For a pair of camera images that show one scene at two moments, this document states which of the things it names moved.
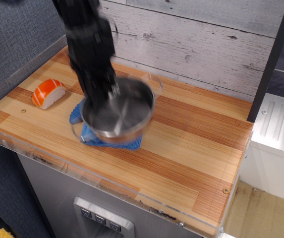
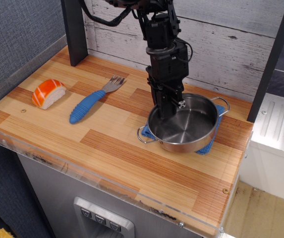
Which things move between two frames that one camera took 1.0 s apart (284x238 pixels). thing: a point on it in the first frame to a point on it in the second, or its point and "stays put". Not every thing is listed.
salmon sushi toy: x=48 y=93 stays put
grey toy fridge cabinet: x=74 y=205 stays put
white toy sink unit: x=273 y=164 stays put
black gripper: x=92 y=52 to x=169 y=66
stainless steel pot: x=128 y=115 to x=191 y=129
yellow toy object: x=1 y=233 stays put
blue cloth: x=133 y=143 to x=145 y=131
